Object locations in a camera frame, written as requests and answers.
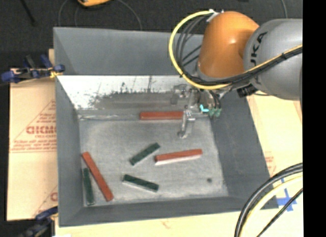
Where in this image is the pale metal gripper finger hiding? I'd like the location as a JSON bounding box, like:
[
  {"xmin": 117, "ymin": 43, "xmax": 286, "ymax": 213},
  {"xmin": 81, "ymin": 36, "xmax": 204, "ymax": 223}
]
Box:
[
  {"xmin": 177, "ymin": 111, "xmax": 190, "ymax": 140},
  {"xmin": 187, "ymin": 115, "xmax": 197, "ymax": 133}
]

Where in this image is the red-brown flat block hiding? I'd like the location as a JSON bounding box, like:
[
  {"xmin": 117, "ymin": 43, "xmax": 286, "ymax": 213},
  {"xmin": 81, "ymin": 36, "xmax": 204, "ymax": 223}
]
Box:
[
  {"xmin": 81, "ymin": 151, "xmax": 115, "ymax": 203},
  {"xmin": 139, "ymin": 111, "xmax": 185, "ymax": 121},
  {"xmin": 154, "ymin": 148, "xmax": 204, "ymax": 167}
]

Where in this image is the dark green flat block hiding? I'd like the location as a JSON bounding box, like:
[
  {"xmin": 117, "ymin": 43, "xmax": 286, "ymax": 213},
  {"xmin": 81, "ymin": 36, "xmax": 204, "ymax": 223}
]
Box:
[
  {"xmin": 128, "ymin": 142, "xmax": 161, "ymax": 167},
  {"xmin": 121, "ymin": 174, "xmax": 160, "ymax": 194},
  {"xmin": 81, "ymin": 167, "xmax": 96, "ymax": 207}
]

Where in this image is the grey metal bin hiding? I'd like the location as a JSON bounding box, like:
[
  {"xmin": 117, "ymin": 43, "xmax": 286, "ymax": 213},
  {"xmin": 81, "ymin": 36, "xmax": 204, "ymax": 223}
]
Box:
[{"xmin": 52, "ymin": 27, "xmax": 279, "ymax": 226}]

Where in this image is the brown cardboard board, red print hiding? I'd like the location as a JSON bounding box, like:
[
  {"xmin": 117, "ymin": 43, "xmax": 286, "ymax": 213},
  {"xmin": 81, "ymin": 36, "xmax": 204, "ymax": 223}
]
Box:
[{"xmin": 6, "ymin": 77, "xmax": 303, "ymax": 222}]

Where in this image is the black cylinder on white bracket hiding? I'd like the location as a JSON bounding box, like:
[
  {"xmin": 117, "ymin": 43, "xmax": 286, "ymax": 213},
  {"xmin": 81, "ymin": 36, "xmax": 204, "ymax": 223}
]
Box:
[{"xmin": 236, "ymin": 83, "xmax": 258, "ymax": 98}]

